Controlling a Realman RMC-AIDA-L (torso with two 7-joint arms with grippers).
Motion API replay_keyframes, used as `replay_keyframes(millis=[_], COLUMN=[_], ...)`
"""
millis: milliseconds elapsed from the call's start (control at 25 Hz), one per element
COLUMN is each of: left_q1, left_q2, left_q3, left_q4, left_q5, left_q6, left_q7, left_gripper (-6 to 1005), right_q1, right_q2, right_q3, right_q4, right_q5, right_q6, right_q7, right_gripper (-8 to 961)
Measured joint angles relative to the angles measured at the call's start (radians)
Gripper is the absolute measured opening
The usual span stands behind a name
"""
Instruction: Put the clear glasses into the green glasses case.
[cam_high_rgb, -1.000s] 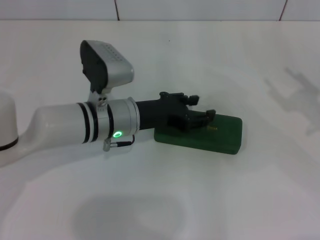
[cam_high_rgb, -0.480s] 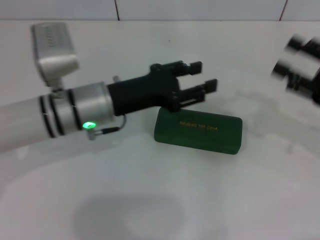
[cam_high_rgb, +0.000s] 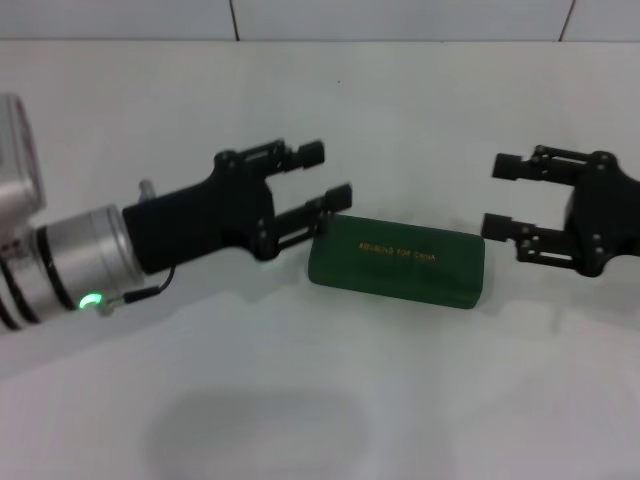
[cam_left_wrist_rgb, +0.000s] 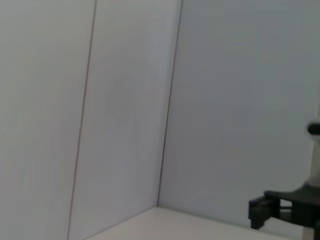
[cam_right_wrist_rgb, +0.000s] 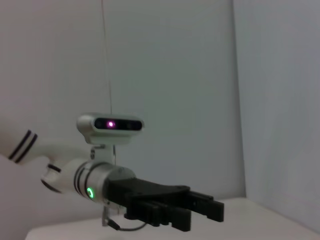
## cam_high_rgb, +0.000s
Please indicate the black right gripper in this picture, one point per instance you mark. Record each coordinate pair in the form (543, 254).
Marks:
(605, 215)

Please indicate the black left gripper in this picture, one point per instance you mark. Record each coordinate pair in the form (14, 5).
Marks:
(210, 215)

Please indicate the green glasses case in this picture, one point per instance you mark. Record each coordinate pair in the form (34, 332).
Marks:
(400, 280)

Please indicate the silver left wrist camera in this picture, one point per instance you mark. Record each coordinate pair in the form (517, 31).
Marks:
(17, 160)

